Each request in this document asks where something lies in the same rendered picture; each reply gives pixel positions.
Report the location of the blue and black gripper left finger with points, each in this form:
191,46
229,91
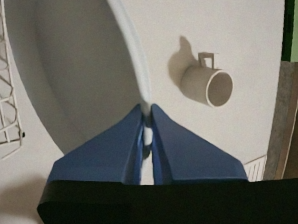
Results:
109,156

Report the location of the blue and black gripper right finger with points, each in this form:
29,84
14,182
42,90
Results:
187,158

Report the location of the white wire dish rack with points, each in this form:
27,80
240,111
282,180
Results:
22,134

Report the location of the beige mug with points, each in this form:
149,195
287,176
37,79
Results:
198,85

